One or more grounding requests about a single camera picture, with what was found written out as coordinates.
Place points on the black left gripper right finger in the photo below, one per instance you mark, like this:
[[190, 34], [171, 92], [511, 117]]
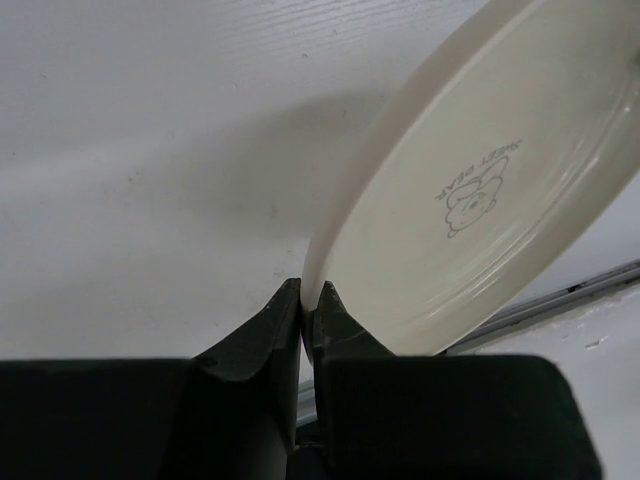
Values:
[[352, 370]]

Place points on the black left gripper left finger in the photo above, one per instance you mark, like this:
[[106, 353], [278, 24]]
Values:
[[256, 367]]

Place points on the cream bear plate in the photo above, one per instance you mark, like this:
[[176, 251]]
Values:
[[502, 148]]

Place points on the aluminium front rail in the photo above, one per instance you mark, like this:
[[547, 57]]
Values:
[[528, 314]]

